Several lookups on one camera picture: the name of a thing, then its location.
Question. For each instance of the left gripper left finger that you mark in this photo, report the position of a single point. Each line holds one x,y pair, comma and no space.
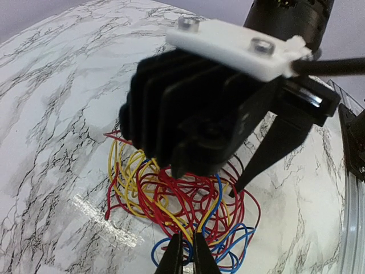
172,260

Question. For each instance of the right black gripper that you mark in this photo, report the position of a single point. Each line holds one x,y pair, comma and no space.
299,103

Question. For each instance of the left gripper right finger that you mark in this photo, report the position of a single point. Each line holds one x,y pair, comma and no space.
203,261

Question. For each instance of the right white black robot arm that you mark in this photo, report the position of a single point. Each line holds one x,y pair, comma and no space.
283,20

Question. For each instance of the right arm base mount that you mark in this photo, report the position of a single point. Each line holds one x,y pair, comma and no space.
352,127

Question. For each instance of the aluminium front frame rail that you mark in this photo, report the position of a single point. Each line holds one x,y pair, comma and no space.
351,257

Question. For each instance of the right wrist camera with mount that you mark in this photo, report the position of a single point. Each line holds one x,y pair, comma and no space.
187,107

